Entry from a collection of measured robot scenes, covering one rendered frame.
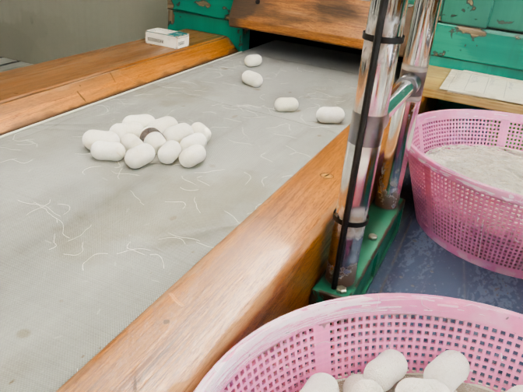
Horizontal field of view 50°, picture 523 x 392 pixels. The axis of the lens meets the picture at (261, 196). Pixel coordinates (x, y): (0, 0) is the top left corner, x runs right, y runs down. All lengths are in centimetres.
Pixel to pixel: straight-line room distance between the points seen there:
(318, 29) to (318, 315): 65
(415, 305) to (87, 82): 52
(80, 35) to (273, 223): 197
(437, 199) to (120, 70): 45
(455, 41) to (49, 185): 64
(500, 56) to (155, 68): 51
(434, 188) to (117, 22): 177
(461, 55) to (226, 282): 67
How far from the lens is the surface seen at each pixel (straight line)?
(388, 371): 33
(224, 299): 32
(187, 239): 42
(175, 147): 54
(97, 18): 225
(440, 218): 58
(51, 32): 242
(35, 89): 69
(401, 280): 53
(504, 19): 93
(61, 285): 38
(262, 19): 95
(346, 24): 90
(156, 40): 93
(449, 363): 34
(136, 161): 52
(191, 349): 29
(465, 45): 92
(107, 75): 76
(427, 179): 57
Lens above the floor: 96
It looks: 27 degrees down
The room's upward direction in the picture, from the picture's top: 5 degrees clockwise
